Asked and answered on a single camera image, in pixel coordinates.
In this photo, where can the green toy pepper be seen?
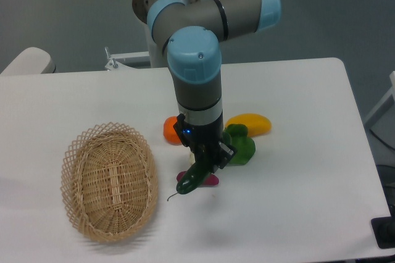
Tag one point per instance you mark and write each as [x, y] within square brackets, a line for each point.
[237, 136]

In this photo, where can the oval wicker basket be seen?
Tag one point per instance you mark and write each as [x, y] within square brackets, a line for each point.
[109, 182]

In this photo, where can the yellow toy mango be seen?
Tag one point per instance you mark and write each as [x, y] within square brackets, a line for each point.
[256, 124]

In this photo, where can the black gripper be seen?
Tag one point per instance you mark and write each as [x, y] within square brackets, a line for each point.
[205, 141]

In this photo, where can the white chair armrest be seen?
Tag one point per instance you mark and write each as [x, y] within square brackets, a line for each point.
[30, 61]

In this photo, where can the black device at table edge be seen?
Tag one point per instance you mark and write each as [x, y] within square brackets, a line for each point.
[383, 228]

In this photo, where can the magenta toy vegetable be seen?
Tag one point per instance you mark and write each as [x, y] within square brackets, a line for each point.
[212, 180]

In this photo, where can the dark green cucumber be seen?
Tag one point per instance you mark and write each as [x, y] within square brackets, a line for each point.
[193, 178]

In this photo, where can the orange toy fruit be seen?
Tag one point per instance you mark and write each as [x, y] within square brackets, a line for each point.
[169, 132]

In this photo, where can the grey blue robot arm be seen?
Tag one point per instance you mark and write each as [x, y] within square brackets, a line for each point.
[187, 36]

